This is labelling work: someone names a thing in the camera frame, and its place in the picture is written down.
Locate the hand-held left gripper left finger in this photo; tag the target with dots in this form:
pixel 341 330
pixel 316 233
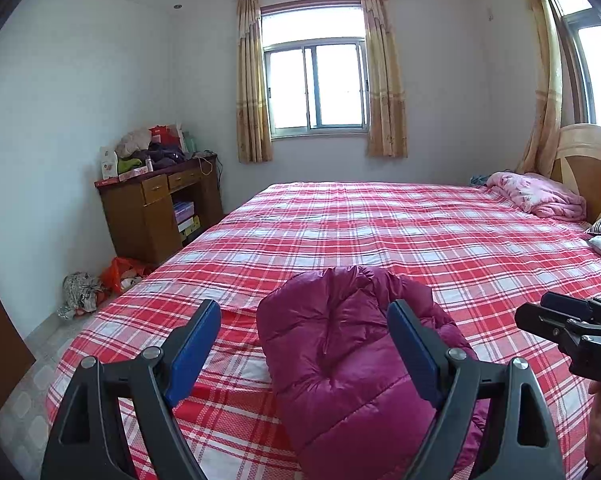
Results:
pixel 195 350

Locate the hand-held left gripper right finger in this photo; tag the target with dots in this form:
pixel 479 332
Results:
pixel 413 350

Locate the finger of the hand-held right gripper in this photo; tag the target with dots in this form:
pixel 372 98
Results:
pixel 545 322
pixel 567 306

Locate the magenta quilted down jacket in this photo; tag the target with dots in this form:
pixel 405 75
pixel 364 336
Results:
pixel 340 360

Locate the dark clothes pile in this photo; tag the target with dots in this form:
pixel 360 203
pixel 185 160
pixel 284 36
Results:
pixel 163 156

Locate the red plastic bag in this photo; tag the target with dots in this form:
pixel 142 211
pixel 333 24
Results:
pixel 123 272

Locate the pink floral quilt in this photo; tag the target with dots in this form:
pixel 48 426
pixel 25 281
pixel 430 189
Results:
pixel 540 195

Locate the bed with red plaid sheet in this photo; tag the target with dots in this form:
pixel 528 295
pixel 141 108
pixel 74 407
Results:
pixel 380 230

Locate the grey patterned bag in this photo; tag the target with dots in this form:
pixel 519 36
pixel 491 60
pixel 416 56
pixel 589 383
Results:
pixel 83 292

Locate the stack of boxes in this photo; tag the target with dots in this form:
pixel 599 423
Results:
pixel 186 220

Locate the brown wooden desk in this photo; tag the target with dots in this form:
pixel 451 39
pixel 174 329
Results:
pixel 135 230

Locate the wooden headboard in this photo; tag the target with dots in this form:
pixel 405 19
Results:
pixel 590 160

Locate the small blue cloth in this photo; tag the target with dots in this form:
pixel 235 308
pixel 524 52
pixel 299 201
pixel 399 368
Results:
pixel 480 180

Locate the red flat box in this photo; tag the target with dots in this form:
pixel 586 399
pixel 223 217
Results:
pixel 125 176

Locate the brown wooden door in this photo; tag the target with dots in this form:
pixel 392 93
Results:
pixel 0 340

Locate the green cloth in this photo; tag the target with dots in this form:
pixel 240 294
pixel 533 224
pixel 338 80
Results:
pixel 129 165

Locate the white printed carton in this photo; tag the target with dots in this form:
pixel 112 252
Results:
pixel 109 162

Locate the beige curtain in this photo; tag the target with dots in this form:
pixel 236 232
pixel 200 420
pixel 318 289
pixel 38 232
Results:
pixel 253 100
pixel 545 100
pixel 385 85

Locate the white bag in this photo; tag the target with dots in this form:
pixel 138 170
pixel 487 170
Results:
pixel 181 137

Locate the red gift bag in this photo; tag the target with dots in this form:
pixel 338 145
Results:
pixel 163 135

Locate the pale crumpled cloth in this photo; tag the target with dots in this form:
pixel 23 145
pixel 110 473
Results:
pixel 133 141

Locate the large side window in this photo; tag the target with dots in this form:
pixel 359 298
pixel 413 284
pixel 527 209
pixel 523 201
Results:
pixel 595 60

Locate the sliding window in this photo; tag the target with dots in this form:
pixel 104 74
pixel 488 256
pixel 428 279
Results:
pixel 315 85

